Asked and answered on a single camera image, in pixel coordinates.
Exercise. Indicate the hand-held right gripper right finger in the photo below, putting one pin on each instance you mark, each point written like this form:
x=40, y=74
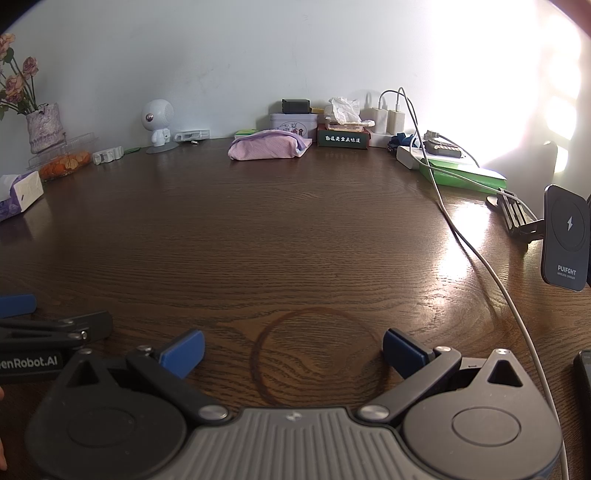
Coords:
x=406, y=353

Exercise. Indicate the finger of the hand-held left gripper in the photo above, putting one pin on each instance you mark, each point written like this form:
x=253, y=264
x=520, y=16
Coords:
x=92, y=325
x=16, y=305

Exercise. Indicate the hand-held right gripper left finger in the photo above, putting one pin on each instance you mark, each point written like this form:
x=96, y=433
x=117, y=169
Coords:
x=182, y=353

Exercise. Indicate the pink and blue garment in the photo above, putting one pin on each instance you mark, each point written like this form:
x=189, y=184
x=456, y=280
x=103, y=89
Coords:
x=268, y=146

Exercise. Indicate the purple and white tissue box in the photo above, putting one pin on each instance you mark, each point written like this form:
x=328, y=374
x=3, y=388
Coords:
x=21, y=194

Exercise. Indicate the clear box of oranges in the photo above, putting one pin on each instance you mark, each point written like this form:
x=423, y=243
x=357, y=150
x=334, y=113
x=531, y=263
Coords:
x=64, y=161

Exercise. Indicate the white plastic clip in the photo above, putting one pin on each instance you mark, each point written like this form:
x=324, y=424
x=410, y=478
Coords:
x=107, y=155
x=191, y=135

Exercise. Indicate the black folding phone stand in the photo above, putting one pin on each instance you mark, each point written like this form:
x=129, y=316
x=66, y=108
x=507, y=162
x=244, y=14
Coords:
x=517, y=217

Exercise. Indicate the white textured vase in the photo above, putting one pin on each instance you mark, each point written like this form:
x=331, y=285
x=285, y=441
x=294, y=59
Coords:
x=44, y=129

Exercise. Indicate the black phone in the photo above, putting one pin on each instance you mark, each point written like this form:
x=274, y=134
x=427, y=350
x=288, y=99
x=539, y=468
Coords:
x=583, y=383

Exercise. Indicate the green and white flat box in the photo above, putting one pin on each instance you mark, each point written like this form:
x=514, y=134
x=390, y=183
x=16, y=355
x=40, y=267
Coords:
x=461, y=174

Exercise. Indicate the white power bank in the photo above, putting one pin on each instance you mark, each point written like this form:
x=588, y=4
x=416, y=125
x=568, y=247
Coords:
x=408, y=157

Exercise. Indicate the black battery pack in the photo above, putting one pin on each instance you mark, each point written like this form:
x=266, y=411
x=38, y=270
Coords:
x=443, y=148

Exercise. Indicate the white round-headed robot figure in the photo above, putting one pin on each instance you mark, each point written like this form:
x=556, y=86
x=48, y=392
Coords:
x=159, y=122

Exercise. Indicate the blue cloth bundle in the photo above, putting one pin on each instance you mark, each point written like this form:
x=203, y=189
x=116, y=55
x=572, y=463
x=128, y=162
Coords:
x=400, y=138

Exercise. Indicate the white power strip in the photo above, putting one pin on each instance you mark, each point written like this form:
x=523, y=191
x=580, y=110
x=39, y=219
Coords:
x=381, y=140

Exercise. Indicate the dark box with green label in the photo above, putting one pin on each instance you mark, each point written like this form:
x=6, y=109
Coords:
x=344, y=138

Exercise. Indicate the pink flower bouquet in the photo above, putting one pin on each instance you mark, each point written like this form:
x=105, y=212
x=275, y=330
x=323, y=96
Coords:
x=16, y=78

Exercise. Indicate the green flat packet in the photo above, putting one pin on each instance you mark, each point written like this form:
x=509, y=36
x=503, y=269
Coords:
x=244, y=133

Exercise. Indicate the white charger plug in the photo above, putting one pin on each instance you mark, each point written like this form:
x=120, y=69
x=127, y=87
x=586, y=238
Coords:
x=395, y=121
x=373, y=117

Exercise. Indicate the clear plastic packet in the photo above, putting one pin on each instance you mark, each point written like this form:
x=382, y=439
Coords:
x=355, y=123

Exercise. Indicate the crumpled white tissue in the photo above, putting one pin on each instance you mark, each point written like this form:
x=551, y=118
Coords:
x=342, y=110

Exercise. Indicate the white printed tin box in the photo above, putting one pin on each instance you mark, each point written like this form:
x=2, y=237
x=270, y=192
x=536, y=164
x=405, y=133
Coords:
x=293, y=123

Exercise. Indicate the small black box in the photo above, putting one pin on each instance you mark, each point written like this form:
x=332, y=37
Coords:
x=295, y=106

